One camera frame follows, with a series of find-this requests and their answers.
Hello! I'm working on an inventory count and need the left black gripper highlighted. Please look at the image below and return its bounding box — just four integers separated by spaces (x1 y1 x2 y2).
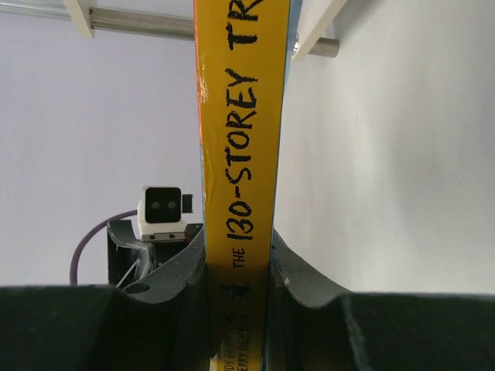
107 220 203 288

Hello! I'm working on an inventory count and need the orange Treehouse book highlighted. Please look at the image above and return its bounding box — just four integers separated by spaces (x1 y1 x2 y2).
193 1 302 370

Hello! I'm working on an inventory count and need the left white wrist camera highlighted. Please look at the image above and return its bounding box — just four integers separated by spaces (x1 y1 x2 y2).
137 186 193 243

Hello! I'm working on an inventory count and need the white two-tier shelf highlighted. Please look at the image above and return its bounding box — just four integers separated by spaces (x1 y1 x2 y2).
1 1 340 60

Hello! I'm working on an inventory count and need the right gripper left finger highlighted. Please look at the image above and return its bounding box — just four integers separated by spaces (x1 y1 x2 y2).
1 227 210 370

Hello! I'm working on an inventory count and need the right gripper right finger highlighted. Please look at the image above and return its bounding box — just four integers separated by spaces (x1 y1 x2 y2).
265 234 494 370

